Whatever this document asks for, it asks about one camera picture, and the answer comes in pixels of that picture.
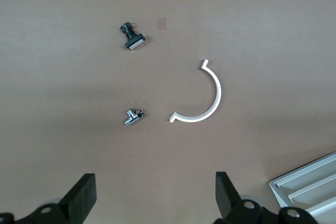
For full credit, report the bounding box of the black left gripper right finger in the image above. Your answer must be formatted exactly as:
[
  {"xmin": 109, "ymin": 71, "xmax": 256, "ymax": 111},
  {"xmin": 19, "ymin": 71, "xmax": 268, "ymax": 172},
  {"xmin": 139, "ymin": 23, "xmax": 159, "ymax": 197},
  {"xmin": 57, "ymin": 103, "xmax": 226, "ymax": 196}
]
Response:
[{"xmin": 215, "ymin": 172, "xmax": 263, "ymax": 224}]

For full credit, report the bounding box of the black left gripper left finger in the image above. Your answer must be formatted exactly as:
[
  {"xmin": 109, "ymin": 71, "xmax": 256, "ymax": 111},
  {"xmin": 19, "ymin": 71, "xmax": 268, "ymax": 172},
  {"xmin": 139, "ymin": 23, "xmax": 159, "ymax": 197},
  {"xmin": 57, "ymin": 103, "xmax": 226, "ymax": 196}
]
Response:
[{"xmin": 15, "ymin": 173, "xmax": 97, "ymax": 224}]

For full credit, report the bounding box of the white drawer cabinet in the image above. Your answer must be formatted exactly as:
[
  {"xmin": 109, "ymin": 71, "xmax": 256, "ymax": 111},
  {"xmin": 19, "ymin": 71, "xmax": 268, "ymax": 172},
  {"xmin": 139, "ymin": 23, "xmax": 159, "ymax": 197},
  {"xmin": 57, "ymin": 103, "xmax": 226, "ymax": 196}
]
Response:
[{"xmin": 269, "ymin": 151, "xmax": 336, "ymax": 224}]

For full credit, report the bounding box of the small metal selector switch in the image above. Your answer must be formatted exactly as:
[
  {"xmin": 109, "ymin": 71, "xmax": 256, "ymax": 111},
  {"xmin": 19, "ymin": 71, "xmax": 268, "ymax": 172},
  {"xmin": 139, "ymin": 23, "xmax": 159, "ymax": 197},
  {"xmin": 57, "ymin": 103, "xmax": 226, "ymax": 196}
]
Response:
[{"xmin": 124, "ymin": 108, "xmax": 146, "ymax": 127}]

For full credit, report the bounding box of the white semicircular plastic bracket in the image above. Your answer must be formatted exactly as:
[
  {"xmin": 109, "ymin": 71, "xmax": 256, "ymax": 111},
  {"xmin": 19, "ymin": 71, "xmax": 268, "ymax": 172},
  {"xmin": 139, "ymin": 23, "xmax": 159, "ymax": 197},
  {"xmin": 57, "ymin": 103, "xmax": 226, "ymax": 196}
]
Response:
[{"xmin": 169, "ymin": 59, "xmax": 222, "ymax": 123}]

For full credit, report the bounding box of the black metal key switch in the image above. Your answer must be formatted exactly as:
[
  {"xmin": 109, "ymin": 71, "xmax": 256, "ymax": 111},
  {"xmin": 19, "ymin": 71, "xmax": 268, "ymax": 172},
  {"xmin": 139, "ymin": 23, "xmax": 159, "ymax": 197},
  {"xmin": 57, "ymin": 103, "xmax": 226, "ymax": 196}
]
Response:
[{"xmin": 119, "ymin": 22, "xmax": 146, "ymax": 51}]

